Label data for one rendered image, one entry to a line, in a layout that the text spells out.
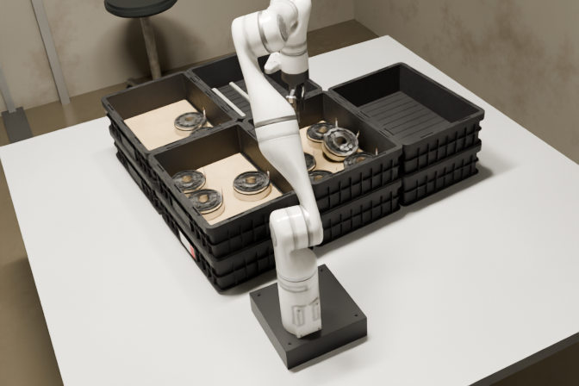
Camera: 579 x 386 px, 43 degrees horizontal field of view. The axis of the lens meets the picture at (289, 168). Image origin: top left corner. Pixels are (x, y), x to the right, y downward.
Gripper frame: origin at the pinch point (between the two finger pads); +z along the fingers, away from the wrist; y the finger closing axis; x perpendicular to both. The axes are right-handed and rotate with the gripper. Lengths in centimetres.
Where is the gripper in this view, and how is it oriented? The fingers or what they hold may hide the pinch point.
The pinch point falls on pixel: (297, 112)
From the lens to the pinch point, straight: 203.1
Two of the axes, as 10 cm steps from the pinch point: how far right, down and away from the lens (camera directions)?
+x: -9.7, -0.8, 2.2
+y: 2.2, -5.9, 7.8
